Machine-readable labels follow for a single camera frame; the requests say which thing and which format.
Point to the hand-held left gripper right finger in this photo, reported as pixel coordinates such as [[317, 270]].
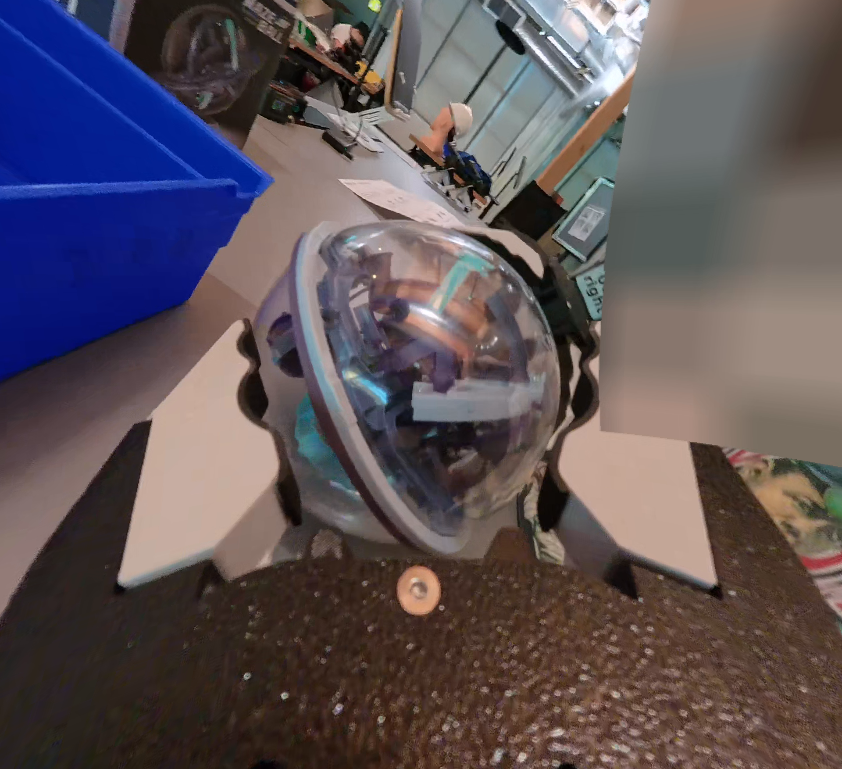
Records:
[[646, 506]]

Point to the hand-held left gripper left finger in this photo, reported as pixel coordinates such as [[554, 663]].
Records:
[[198, 466]]

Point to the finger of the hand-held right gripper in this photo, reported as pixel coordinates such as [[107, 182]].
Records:
[[520, 246]]

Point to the clear maze ball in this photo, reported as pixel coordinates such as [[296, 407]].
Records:
[[408, 387]]

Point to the white paper sheet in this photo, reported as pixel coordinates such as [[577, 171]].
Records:
[[395, 198]]

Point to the person's printed shirt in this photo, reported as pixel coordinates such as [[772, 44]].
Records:
[[790, 506]]

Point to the blue plastic bin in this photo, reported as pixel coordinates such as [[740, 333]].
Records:
[[99, 190]]

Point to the dark printed cardboard box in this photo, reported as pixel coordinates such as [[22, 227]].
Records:
[[198, 26]]

